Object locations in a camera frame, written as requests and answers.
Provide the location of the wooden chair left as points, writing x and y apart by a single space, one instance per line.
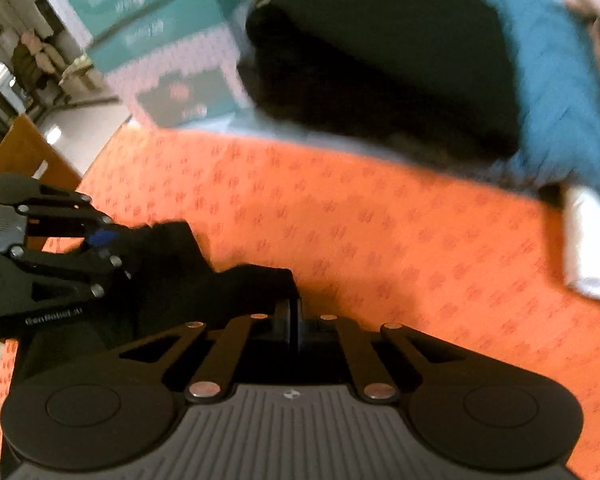
38 197

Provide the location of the orange flower-pattern table mat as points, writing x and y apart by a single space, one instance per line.
379 242

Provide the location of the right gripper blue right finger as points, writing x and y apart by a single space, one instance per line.
296 323

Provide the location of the black folded clothes pile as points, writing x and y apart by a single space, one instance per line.
437 71

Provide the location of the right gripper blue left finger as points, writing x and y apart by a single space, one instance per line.
281 323

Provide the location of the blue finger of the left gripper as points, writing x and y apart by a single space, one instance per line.
101 238

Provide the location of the lower teal pink carton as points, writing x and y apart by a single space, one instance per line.
178 63

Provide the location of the white quilted jacket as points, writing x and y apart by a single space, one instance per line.
581 259

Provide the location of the teal knitted sweater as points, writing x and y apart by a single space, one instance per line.
558 91

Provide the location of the black sweater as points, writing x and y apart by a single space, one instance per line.
171 284

